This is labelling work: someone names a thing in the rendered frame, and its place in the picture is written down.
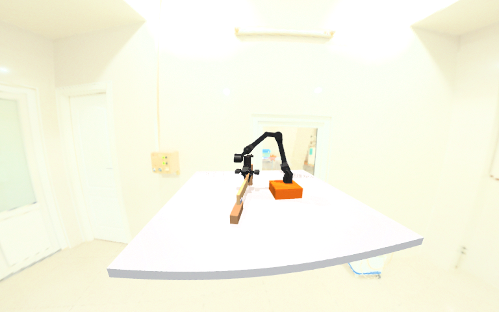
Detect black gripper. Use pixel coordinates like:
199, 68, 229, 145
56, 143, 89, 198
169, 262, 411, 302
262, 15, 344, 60
235, 163, 260, 182

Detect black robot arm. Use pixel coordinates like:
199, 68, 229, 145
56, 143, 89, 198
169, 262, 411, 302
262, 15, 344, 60
233, 131, 293, 184

